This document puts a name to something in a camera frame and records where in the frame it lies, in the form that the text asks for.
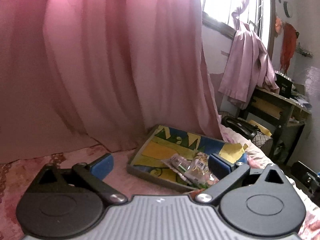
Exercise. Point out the black box on table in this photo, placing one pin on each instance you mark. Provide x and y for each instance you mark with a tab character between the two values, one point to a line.
284	83

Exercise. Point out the colourful grey tray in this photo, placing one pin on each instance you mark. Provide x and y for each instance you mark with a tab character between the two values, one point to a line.
163	142

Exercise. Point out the red hanging decoration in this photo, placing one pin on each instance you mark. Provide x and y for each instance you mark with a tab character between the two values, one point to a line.
290	37

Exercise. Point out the grey checkered cushion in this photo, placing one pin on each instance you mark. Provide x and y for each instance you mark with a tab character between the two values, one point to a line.
263	142

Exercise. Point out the pink curtain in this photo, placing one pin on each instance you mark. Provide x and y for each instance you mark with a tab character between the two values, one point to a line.
75	73

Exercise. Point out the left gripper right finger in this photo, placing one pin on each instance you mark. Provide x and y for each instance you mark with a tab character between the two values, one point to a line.
230	177

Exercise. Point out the green snack packet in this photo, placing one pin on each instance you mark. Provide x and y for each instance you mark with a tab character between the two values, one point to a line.
199	173

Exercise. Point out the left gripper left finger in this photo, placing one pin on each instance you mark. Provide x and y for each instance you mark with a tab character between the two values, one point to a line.
90	176

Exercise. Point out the pink floral bedsheet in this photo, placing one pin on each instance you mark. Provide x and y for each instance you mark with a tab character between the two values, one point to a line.
39	200

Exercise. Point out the black bag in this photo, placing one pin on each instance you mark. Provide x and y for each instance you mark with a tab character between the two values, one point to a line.
240	126

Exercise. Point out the clear red-print snack packet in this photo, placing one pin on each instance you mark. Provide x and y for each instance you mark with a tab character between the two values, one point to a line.
179	165

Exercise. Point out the dark wooden side table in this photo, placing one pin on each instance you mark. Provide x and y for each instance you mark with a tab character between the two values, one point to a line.
280	112

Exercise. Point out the purple tied curtain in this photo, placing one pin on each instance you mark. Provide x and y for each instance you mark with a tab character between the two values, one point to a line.
248	66

